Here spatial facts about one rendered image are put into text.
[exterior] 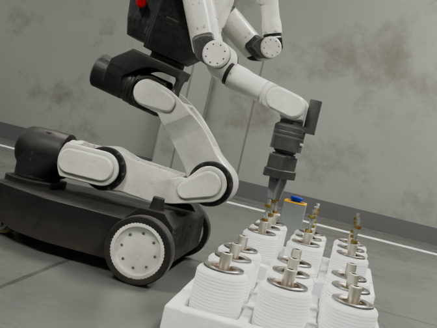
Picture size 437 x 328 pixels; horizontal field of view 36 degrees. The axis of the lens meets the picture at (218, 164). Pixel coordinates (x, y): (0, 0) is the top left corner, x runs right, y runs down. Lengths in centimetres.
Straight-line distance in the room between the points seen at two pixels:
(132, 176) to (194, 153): 21
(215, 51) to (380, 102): 319
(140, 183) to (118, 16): 328
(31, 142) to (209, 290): 121
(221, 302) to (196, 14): 97
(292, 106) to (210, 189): 41
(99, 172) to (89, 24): 333
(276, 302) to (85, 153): 113
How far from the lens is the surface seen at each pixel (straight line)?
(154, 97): 211
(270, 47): 240
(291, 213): 214
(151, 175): 215
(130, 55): 217
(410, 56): 501
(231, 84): 188
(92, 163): 216
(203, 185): 206
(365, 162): 495
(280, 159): 183
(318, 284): 170
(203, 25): 191
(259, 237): 173
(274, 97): 183
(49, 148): 224
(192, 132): 211
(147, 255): 194
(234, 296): 121
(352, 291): 121
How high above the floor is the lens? 51
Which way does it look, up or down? 4 degrees down
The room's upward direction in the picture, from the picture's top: 13 degrees clockwise
